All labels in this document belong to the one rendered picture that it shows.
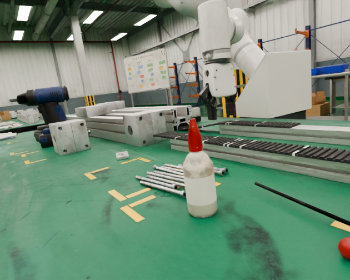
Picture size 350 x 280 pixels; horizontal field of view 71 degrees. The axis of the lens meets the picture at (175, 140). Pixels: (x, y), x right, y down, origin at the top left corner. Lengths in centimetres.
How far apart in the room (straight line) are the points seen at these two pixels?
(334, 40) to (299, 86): 756
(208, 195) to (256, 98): 76
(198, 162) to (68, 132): 58
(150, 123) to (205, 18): 33
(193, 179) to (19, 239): 22
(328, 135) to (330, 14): 823
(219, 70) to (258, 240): 55
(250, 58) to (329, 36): 760
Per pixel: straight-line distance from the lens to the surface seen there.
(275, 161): 45
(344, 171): 41
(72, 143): 82
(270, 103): 99
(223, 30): 75
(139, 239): 29
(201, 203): 30
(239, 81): 410
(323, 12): 891
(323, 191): 38
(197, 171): 28
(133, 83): 722
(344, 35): 859
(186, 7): 85
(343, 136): 60
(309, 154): 42
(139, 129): 72
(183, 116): 95
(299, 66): 112
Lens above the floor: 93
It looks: 12 degrees down
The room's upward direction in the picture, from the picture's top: 7 degrees counter-clockwise
